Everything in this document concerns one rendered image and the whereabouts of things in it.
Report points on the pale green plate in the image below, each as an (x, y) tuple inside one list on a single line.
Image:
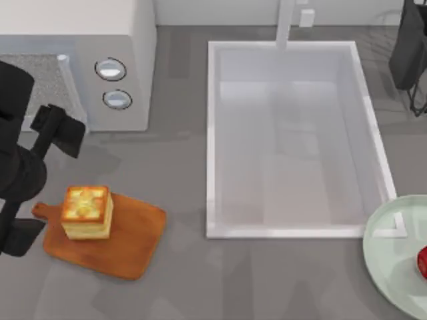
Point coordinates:
[(390, 266)]

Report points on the large round microwave knob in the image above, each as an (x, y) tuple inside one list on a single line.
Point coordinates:
[(110, 69)]

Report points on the small white wall box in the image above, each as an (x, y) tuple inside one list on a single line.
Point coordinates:
[(306, 18)]

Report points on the toasted bread block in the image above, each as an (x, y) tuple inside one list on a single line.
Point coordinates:
[(86, 210)]

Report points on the speckled microwave door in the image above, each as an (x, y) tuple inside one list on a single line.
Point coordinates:
[(43, 80)]

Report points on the small round microwave knob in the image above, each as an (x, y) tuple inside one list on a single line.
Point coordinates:
[(117, 99)]

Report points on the pale microwave oven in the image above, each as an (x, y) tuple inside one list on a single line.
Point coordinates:
[(133, 66)]

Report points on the tall white tap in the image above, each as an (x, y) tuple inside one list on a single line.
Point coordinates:
[(284, 23)]

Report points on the white sink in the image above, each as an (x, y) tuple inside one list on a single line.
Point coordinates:
[(283, 140)]

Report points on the wooden cutting board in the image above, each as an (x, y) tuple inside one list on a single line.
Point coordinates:
[(133, 240)]

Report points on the red apple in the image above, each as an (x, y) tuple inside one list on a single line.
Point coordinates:
[(423, 261)]

